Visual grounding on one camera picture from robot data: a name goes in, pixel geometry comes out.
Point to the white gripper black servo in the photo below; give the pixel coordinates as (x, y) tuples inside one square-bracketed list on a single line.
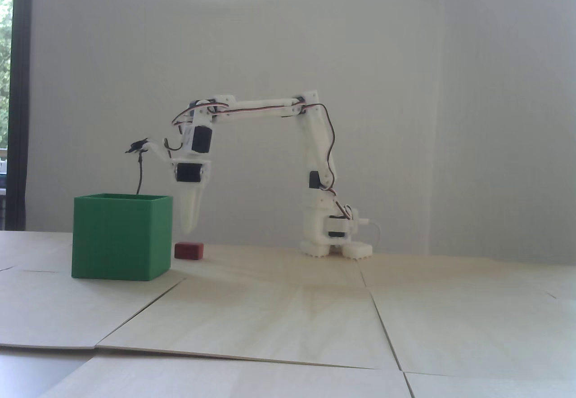
[(186, 174)]

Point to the red block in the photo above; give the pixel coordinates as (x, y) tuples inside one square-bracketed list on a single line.
[(189, 251)]

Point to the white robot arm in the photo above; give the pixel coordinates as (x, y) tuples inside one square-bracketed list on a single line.
[(315, 146)]

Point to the green open box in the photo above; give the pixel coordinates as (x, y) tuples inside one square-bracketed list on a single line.
[(117, 240)]

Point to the white paper backdrop sheet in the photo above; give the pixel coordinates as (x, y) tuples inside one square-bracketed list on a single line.
[(135, 56)]

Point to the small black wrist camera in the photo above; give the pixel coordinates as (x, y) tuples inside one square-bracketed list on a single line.
[(137, 146)]

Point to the black window frame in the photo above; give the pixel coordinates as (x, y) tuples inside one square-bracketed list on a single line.
[(20, 101)]

